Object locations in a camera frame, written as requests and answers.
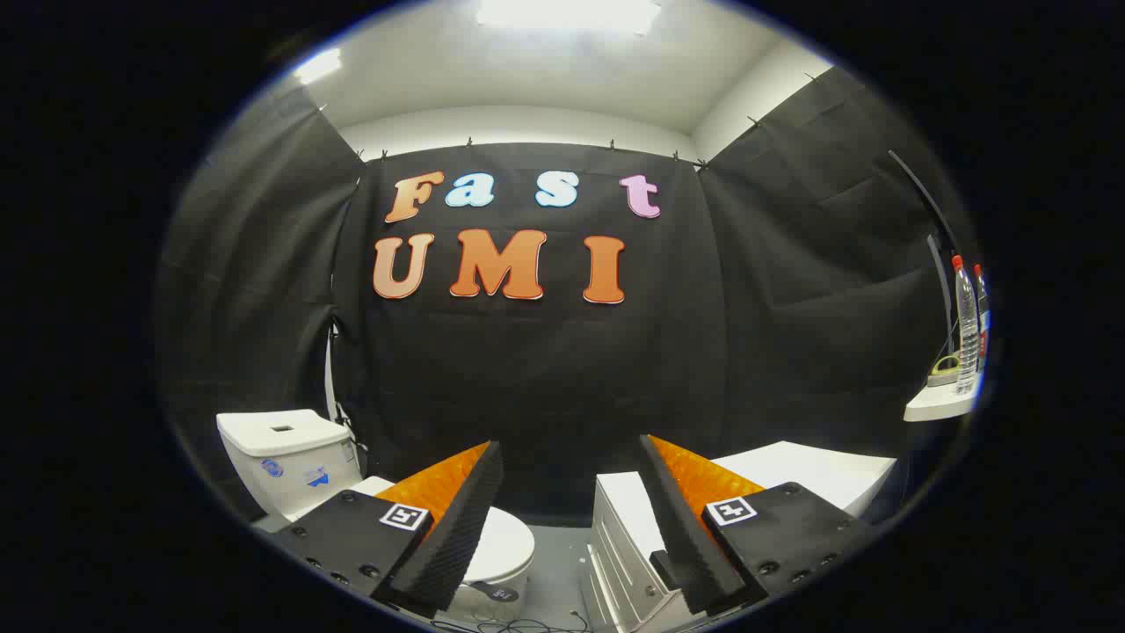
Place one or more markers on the large ceiling light panel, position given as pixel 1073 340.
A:
pixel 567 13

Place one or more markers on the white shelf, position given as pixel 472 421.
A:
pixel 940 403

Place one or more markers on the black backdrop cloth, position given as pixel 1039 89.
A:
pixel 571 369

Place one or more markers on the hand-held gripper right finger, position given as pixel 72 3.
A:
pixel 681 527

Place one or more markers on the clear bottle with red cap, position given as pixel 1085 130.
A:
pixel 984 316
pixel 966 325

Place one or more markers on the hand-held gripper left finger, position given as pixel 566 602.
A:
pixel 457 527

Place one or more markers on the tape roll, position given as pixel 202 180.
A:
pixel 942 367

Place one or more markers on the small ceiling light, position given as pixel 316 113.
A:
pixel 318 65

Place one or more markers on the white toilet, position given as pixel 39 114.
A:
pixel 281 457

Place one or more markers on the white drawer cabinet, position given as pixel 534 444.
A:
pixel 791 466

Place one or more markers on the black curved pole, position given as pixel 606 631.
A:
pixel 923 193

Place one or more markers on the white toilet lid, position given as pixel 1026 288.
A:
pixel 505 545

